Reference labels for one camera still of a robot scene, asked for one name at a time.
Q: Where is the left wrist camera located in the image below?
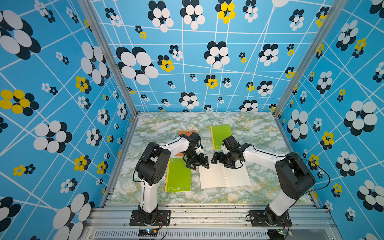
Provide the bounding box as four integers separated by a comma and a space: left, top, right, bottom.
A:
194, 145, 203, 154

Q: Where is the green cover notebook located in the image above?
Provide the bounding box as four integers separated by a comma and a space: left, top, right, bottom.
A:
165, 158, 191, 192
210, 124, 232, 150

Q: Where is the orange cover notebook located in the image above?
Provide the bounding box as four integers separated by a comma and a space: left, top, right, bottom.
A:
176, 130, 197, 158

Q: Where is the right controller board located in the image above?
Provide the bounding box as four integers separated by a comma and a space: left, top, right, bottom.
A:
268, 230, 285, 240

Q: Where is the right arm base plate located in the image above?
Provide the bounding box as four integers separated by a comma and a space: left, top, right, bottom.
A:
246, 211, 293, 228

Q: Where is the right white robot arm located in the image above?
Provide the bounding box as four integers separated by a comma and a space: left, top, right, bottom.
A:
211, 144, 316, 226

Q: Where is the controller board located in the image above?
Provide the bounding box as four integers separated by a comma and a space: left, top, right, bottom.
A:
268, 230, 285, 240
138, 229, 158, 238

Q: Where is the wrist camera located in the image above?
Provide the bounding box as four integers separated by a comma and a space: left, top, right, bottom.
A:
222, 136, 241, 152
194, 145, 203, 154

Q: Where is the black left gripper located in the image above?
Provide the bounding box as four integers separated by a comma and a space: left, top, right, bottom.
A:
184, 149, 211, 169

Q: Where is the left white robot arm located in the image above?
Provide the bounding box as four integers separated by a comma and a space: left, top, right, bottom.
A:
135, 132, 210, 225

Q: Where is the lined notebook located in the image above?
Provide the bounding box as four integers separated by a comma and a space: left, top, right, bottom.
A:
199, 164, 251, 189

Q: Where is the left controller board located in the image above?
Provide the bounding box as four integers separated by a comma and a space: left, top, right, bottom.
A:
138, 229, 158, 238

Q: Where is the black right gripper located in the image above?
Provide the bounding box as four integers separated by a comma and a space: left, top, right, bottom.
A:
209, 151, 235, 168

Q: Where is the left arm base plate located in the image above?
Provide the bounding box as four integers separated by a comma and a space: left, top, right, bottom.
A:
129, 210, 171, 227

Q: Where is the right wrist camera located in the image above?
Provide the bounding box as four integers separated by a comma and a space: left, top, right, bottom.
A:
222, 136, 241, 152

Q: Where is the aluminium frame rail front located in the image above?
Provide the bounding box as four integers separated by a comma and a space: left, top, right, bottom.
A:
81, 204, 342, 240

